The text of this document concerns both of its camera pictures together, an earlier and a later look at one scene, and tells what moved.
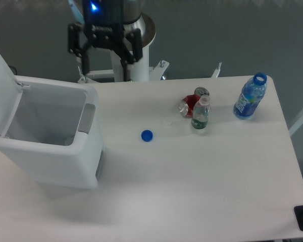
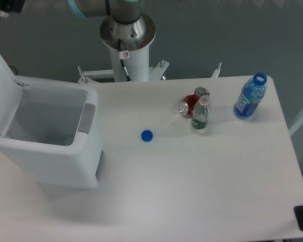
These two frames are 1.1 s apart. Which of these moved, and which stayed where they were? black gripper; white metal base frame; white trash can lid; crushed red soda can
Moved: black gripper
Stayed: white trash can lid; crushed red soda can; white metal base frame
